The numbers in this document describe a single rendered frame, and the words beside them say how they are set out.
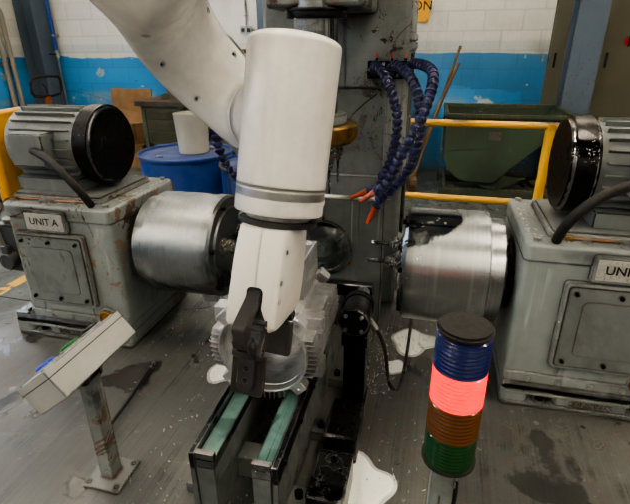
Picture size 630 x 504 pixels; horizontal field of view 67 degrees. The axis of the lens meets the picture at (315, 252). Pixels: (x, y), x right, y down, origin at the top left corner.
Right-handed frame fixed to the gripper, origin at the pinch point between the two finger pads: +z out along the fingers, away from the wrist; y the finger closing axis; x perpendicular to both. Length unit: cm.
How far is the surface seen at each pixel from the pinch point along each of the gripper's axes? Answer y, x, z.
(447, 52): -558, 16, -131
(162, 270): -52, -41, 11
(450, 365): -5.0, 18.8, -1.7
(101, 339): -17.5, -31.8, 11.4
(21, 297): -202, -226, 100
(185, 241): -52, -36, 3
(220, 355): -27.8, -16.0, 15.3
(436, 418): -7.1, 18.7, 5.9
